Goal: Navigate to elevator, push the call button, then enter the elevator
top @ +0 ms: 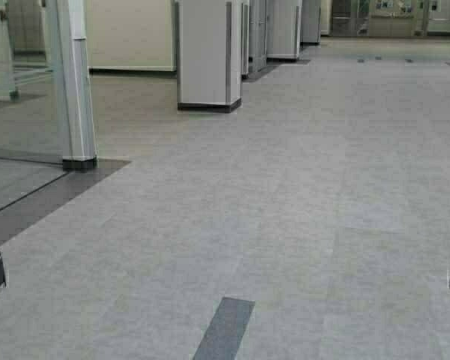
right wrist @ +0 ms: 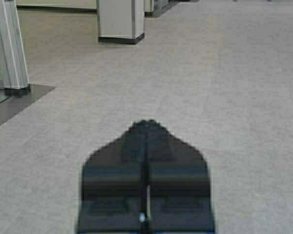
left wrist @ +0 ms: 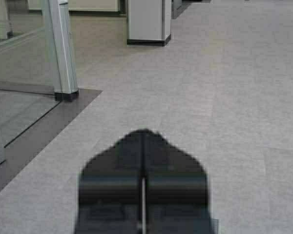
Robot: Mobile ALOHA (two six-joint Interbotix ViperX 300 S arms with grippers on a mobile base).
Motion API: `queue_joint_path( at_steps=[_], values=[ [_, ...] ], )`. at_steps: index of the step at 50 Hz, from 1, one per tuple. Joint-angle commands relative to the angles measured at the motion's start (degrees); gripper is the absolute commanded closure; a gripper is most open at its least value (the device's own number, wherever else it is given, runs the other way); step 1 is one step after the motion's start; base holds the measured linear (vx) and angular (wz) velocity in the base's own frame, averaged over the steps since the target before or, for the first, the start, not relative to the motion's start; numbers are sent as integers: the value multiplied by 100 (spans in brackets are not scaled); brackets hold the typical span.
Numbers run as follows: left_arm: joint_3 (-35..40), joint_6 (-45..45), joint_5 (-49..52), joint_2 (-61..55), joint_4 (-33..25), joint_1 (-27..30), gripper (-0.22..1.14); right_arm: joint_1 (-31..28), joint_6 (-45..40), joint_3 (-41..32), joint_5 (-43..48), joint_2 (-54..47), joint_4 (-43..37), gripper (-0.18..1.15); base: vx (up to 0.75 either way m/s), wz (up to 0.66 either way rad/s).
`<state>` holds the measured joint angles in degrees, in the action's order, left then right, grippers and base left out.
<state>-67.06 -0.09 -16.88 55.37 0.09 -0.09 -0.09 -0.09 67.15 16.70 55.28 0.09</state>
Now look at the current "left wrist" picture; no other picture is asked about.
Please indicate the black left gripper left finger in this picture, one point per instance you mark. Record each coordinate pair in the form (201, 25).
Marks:
(108, 189)

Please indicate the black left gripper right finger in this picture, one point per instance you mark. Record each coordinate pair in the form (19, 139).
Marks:
(177, 187)

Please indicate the glass partition panel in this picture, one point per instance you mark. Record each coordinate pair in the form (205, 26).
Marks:
(28, 76)

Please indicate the white square pillar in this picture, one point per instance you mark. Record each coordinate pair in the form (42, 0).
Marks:
(149, 22)

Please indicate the grey metal door frame post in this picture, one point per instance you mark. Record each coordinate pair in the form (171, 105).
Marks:
(60, 51)

